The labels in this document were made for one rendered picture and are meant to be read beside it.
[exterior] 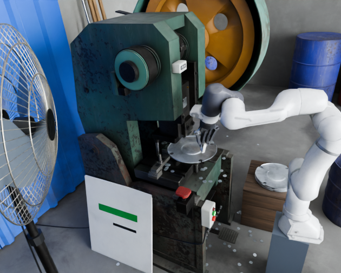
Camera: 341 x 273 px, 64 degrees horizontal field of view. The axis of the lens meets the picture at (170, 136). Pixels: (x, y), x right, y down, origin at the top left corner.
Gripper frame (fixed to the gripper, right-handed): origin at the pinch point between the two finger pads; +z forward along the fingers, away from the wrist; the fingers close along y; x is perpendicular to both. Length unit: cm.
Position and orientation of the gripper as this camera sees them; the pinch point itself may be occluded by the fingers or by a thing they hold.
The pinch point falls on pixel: (203, 146)
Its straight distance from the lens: 141.7
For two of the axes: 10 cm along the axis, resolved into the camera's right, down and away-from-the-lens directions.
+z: -0.4, 6.7, 7.4
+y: 9.3, -2.4, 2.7
